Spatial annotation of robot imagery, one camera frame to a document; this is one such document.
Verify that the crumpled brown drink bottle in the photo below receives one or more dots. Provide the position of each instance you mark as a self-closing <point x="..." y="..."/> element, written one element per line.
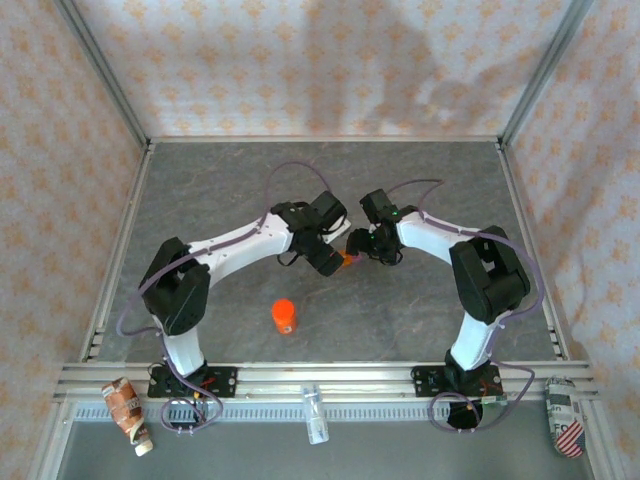
<point x="122" y="402"/>

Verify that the clear plastic bottle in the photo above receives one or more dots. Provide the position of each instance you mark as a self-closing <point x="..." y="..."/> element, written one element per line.
<point x="315" y="415"/>

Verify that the wide aluminium frame rail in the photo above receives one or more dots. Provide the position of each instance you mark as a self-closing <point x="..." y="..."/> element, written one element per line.
<point x="350" y="382"/>

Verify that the orange pill bottle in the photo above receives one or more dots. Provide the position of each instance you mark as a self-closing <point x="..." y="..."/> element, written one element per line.
<point x="286" y="324"/>

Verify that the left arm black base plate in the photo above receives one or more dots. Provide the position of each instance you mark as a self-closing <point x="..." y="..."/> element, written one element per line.
<point x="225" y="382"/>

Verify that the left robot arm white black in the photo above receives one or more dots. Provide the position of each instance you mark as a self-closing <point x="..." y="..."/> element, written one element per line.
<point x="175" y="290"/>

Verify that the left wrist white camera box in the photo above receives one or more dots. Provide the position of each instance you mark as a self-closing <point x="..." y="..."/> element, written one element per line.
<point x="337" y="231"/>

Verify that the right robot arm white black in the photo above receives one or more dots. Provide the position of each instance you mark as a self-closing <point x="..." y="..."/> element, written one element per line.
<point x="490" y="280"/>

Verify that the thin aluminium frame rail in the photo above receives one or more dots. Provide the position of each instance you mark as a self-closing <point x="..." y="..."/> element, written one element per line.
<point x="515" y="190"/>
<point x="320" y="139"/>
<point x="136" y="195"/>

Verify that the newsprint can with flag print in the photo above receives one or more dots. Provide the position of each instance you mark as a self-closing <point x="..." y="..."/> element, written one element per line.
<point x="562" y="410"/>

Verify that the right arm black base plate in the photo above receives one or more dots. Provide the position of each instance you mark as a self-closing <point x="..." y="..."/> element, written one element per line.
<point x="425" y="380"/>

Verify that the aluminium frame post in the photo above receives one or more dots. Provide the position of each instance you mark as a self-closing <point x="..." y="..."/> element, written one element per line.
<point x="547" y="70"/>
<point x="105" y="70"/>

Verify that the white orange patterned cloth backdrop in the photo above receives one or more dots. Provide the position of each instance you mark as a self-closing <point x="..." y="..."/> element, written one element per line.
<point x="320" y="65"/>

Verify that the orange and pink pill organizer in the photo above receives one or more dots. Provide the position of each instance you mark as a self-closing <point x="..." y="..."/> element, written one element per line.
<point x="350" y="260"/>

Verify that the orange pill bottle cap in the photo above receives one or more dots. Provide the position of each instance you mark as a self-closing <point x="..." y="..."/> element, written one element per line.
<point x="283" y="310"/>

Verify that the small green circuit board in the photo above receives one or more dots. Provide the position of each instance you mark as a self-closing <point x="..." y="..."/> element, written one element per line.
<point x="495" y="400"/>

